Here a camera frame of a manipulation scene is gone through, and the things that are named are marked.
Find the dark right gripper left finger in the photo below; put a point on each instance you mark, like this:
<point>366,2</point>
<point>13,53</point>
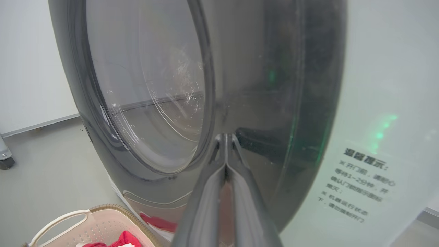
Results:
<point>205,206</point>

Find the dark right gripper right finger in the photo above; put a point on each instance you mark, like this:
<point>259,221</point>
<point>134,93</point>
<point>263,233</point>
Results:
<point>250,212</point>

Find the red white striped jersey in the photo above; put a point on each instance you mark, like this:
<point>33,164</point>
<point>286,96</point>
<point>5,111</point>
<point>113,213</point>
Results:
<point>125,238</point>

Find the black glass washing machine door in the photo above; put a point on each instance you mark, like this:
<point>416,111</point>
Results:
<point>260,68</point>

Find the cream perforated laundry basket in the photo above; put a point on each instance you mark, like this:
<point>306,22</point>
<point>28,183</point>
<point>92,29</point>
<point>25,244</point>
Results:
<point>99,226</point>

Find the white washing machine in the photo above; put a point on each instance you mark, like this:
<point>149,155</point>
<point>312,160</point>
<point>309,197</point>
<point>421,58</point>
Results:
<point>384,85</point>

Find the caster wheel leg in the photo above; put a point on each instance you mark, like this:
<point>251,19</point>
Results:
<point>5,154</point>

